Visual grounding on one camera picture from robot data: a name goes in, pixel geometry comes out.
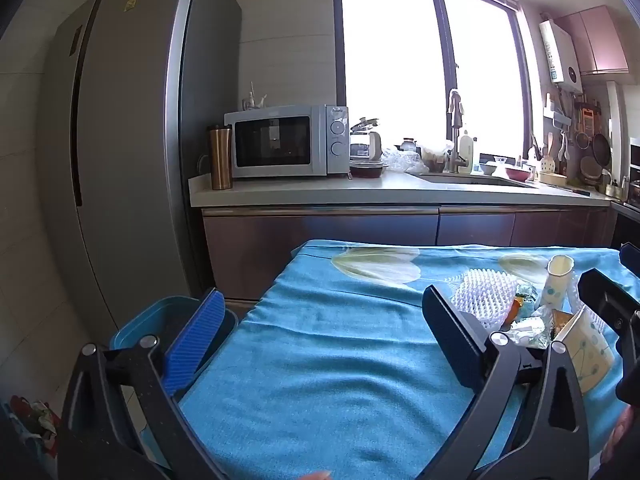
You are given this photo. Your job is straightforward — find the red patterned bag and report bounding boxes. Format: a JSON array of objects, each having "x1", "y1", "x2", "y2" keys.
[{"x1": 10, "y1": 395, "x2": 62, "y2": 452}]

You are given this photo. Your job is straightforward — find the wall utensil rack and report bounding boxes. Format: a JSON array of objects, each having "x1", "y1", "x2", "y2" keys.
[{"x1": 544, "y1": 95, "x2": 572, "y2": 126}]

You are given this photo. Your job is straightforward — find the large kitchen window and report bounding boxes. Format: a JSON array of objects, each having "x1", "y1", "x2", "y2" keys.
[{"x1": 332, "y1": 0, "x2": 536, "y2": 162}]

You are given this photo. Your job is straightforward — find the pink wall cabinet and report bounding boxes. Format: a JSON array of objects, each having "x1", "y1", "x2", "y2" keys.
[{"x1": 555, "y1": 5, "x2": 630, "y2": 76}]

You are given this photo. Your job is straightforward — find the blue plastic bin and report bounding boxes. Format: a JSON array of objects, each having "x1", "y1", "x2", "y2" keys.
[{"x1": 109, "y1": 296, "x2": 241, "y2": 466}]

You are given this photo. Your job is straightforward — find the dark red container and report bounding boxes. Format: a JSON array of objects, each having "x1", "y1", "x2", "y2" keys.
[{"x1": 349, "y1": 160, "x2": 389, "y2": 179}]

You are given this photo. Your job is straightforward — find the glass bowl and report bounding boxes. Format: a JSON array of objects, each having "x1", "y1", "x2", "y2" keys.
[{"x1": 420, "y1": 142, "x2": 452, "y2": 173}]

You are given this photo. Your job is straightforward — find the dandelion print paper cup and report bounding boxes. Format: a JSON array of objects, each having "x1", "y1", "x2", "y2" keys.
[{"x1": 550, "y1": 305, "x2": 616, "y2": 406}]

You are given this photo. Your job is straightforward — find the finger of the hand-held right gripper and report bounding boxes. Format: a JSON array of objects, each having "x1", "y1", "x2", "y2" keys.
[
  {"x1": 577, "y1": 268, "x2": 640, "y2": 342},
  {"x1": 619, "y1": 242, "x2": 640, "y2": 276}
]

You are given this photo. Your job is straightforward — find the brown snack wrapper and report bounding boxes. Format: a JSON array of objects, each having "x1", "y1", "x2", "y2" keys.
[{"x1": 547, "y1": 310, "x2": 576, "y2": 341}]

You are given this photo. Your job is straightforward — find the hanging frying pan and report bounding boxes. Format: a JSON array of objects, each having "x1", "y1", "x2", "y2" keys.
[{"x1": 592, "y1": 132, "x2": 612, "y2": 166}]

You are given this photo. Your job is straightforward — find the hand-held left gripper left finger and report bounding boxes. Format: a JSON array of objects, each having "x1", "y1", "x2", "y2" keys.
[{"x1": 57, "y1": 287, "x2": 228, "y2": 480}]

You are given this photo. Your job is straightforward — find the steel kitchen sink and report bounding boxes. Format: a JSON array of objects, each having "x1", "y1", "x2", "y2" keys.
[{"x1": 417, "y1": 172, "x2": 536, "y2": 190}]

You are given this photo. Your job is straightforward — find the white foam fruit net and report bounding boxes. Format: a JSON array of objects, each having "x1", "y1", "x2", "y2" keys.
[{"x1": 450, "y1": 268, "x2": 519, "y2": 334}]

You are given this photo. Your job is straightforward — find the grey refrigerator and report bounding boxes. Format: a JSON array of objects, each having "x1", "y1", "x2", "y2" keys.
[{"x1": 37, "y1": 0, "x2": 243, "y2": 331}]

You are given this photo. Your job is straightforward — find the blue floral tablecloth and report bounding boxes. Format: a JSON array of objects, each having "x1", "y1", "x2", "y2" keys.
[{"x1": 177, "y1": 240, "x2": 640, "y2": 480}]

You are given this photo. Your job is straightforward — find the person's right hand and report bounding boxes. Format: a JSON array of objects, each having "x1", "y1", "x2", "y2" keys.
[{"x1": 601, "y1": 405, "x2": 638, "y2": 466}]

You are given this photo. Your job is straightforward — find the brown base cabinets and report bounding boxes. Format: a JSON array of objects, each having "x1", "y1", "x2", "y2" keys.
[{"x1": 201, "y1": 205, "x2": 621, "y2": 306}]

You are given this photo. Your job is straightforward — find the dotted paper cup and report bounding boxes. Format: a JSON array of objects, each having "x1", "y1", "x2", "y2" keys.
[{"x1": 539, "y1": 255, "x2": 576, "y2": 311}]

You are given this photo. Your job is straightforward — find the clear plastic bag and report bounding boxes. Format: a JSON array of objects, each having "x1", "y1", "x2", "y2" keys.
[{"x1": 382, "y1": 147, "x2": 426, "y2": 173}]

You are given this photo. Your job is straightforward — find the glass electric kettle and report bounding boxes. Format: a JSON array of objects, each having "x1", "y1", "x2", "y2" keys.
[{"x1": 350, "y1": 117, "x2": 383, "y2": 162}]

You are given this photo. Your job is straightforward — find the white dish soap bottle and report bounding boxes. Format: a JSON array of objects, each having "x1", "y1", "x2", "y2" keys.
[{"x1": 458, "y1": 130, "x2": 475, "y2": 173}]

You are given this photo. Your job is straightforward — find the metal kitchen faucet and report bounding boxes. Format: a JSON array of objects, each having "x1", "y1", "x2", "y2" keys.
[{"x1": 446, "y1": 89, "x2": 469, "y2": 175}]

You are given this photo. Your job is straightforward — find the white microwave oven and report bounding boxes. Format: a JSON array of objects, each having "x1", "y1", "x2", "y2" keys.
[{"x1": 223, "y1": 105, "x2": 351, "y2": 179}]

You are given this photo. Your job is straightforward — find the copper thermos flask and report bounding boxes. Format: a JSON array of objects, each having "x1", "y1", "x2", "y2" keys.
[{"x1": 207, "y1": 125, "x2": 234, "y2": 191}]

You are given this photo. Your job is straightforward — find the white water heater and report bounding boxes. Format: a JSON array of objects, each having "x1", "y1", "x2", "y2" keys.
[{"x1": 539, "y1": 19, "x2": 585, "y2": 94}]

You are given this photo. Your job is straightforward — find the white ornament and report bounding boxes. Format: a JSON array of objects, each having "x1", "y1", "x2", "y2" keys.
[{"x1": 242, "y1": 82, "x2": 269, "y2": 111}]

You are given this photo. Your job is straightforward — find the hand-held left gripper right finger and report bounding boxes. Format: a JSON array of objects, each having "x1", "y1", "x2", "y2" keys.
[{"x1": 415, "y1": 285, "x2": 598, "y2": 480}]

